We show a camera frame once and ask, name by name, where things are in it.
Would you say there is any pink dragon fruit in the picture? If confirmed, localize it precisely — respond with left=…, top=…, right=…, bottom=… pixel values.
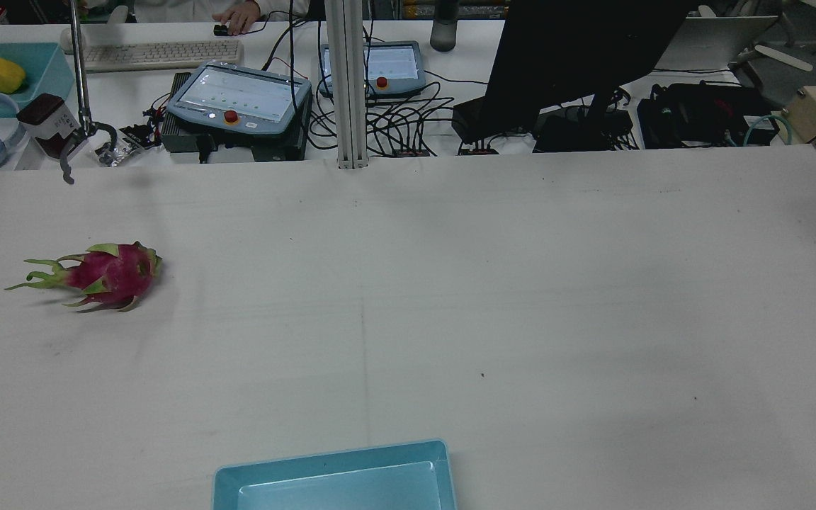
left=6, top=242, right=163, bottom=313

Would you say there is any small grey teach pendant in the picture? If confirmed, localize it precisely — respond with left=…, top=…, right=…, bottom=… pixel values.
left=319, top=40, right=427, bottom=99

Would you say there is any black box under pendant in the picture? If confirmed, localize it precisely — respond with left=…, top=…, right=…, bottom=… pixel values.
left=160, top=72, right=310, bottom=162

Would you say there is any black monitor base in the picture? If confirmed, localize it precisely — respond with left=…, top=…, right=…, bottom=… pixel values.
left=532, top=106, right=635, bottom=153

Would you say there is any grey drinking bottle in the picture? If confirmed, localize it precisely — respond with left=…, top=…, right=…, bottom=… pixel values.
left=429, top=0, right=460, bottom=52

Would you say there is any large grey teach pendant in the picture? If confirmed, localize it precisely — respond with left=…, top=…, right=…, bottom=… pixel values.
left=166, top=62, right=312, bottom=137

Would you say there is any light blue plastic bin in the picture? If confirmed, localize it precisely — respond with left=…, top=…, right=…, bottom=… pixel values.
left=212, top=439, right=458, bottom=510

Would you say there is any black computer monitor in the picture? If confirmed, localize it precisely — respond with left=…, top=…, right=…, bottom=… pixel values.
left=482, top=0, right=692, bottom=142

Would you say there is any person in white coat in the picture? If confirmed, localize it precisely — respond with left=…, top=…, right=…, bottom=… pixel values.
left=132, top=0, right=310, bottom=36

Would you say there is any clear plastic bag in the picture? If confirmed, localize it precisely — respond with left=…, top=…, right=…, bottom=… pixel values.
left=94, top=135, right=145, bottom=168

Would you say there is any white computer keyboard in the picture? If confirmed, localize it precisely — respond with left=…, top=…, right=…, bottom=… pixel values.
left=75, top=39, right=244, bottom=73

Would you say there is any black bag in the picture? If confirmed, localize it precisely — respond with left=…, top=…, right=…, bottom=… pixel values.
left=637, top=83, right=781, bottom=149

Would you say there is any metal reach grabber tool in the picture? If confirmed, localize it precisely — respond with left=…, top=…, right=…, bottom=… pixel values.
left=59, top=0, right=120, bottom=185

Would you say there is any white box dark red lid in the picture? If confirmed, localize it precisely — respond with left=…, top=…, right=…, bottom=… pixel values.
left=16, top=93, right=90, bottom=160

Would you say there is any shallow light blue tray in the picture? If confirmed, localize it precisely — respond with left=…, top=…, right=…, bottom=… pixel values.
left=0, top=42, right=76, bottom=118

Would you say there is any grey office chair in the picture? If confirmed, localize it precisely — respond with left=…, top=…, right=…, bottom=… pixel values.
left=730, top=0, right=816, bottom=107

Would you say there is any yellow bell pepper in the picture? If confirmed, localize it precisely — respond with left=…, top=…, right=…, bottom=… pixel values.
left=0, top=55, right=27, bottom=94

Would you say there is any black cable tangle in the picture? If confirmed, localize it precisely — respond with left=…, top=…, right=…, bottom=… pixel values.
left=309, top=71, right=494, bottom=157

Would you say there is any aluminium profile post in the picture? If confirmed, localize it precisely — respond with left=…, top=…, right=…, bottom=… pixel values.
left=323, top=0, right=370, bottom=169

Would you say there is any teal cable loop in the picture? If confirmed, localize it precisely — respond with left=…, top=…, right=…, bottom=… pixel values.
left=743, top=115, right=796, bottom=148

